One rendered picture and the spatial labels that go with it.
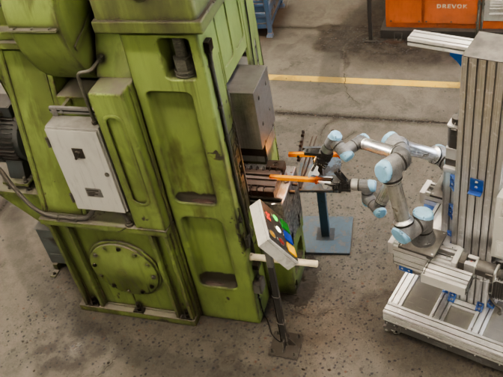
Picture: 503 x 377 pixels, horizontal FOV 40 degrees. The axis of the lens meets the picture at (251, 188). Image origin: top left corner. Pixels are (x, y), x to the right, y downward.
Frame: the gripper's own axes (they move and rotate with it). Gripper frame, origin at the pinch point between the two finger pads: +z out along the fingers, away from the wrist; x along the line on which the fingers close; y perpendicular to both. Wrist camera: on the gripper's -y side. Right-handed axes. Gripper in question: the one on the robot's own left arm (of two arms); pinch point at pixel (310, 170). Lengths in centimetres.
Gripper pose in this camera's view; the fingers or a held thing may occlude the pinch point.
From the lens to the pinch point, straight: 433.2
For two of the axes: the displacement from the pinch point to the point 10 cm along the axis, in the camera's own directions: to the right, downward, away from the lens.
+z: -3.3, 6.1, 7.2
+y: 9.0, 4.3, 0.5
